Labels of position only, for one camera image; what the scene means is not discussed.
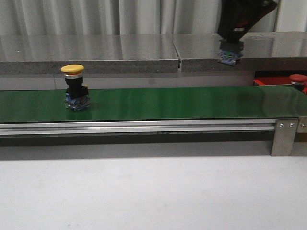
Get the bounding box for red mushroom push button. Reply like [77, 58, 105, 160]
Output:
[218, 19, 249, 66]
[289, 74, 307, 91]

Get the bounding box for grey stone shelf slab right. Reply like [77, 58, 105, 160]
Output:
[173, 32, 307, 72]

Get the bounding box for grey stone shelf slab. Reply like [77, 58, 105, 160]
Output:
[0, 35, 179, 75]
[173, 32, 307, 72]

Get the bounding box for red plastic tray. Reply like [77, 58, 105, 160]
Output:
[253, 70, 307, 94]

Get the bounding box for green conveyor belt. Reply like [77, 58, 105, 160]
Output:
[0, 86, 307, 123]

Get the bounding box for grey stone shelf slab left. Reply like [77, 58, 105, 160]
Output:
[0, 35, 179, 75]

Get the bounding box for grey curtain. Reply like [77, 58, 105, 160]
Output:
[0, 0, 307, 36]

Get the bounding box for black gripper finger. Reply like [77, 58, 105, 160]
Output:
[236, 0, 277, 42]
[217, 0, 242, 42]

